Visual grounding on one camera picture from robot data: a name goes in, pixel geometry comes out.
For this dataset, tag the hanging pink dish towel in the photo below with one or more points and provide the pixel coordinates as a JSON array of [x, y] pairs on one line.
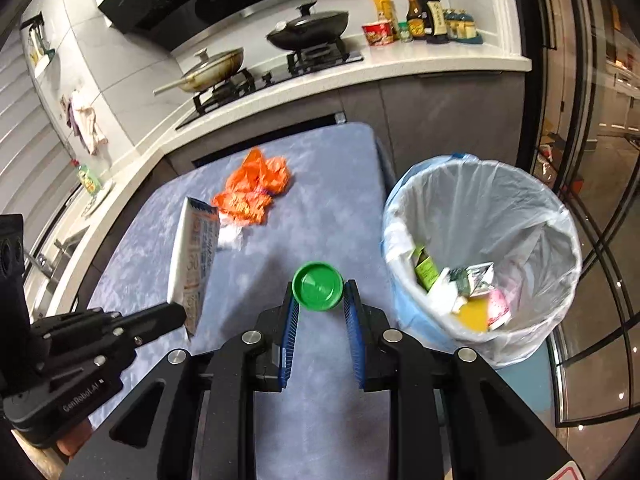
[[81, 119]]

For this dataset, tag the small white tissue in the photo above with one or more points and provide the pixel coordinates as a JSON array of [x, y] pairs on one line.
[[230, 237]]

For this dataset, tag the green milk carton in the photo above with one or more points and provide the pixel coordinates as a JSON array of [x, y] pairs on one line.
[[473, 281]]

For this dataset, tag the dark soy sauce bottle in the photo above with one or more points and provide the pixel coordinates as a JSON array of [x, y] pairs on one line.
[[434, 21]]

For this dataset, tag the beige pan with glass lid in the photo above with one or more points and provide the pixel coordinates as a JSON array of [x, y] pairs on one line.
[[210, 70]]

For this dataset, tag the trash bin with plastic liner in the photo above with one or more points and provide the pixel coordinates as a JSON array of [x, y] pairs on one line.
[[463, 211]]

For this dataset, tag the person's left hand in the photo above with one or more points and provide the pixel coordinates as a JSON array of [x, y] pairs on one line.
[[70, 444]]

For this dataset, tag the small green spice jar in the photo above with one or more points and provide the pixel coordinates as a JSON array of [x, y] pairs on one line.
[[404, 32]]

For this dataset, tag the white paper towel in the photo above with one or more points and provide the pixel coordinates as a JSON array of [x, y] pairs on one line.
[[443, 298]]

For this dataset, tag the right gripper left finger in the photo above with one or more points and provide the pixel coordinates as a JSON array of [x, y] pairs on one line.
[[278, 326]]

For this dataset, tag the red instant noodle cup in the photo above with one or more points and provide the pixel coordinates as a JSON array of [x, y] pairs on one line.
[[379, 33]]

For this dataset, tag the grey kitchen cabinets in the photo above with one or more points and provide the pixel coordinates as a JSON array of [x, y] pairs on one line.
[[413, 118]]

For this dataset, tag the teal condiment jar set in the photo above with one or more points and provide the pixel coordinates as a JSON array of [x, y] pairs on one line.
[[461, 27]]

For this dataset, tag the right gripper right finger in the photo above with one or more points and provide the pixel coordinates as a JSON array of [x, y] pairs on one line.
[[374, 369]]

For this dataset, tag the yellow seasoning packet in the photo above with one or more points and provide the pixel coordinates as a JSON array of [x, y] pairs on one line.
[[385, 10]]

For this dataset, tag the green dish soap bottle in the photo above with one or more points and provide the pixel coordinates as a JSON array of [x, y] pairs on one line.
[[89, 180]]

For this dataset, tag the brown sauce bottle yellow cap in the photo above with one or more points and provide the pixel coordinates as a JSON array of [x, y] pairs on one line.
[[415, 20]]

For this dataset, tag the orange plastic bag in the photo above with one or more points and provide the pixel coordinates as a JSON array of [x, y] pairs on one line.
[[250, 189]]

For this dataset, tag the blue-grey velvet table cloth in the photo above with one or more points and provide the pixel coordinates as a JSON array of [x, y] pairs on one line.
[[322, 426]]

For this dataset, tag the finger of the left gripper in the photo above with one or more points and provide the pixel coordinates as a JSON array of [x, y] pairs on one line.
[[145, 322]]

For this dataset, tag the oatmeal snack packet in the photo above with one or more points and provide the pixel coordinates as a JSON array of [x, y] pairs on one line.
[[192, 258]]

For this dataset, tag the black gas stove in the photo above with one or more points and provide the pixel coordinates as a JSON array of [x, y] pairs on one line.
[[245, 82]]

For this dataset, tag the pink paper cup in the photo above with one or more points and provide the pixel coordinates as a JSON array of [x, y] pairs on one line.
[[498, 310]]

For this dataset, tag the white countertop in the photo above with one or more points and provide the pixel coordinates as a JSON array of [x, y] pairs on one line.
[[396, 60]]

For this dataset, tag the black framed glass door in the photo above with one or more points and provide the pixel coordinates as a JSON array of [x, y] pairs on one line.
[[588, 154]]

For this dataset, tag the black wok with lid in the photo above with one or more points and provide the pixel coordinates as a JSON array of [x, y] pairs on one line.
[[309, 29]]

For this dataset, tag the green cardboard box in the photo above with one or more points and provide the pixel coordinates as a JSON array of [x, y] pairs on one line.
[[424, 267]]

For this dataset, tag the green bottle with cap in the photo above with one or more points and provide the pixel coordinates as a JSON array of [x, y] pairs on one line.
[[317, 286]]

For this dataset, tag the yellow sponge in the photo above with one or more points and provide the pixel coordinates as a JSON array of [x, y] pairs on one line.
[[474, 314]]

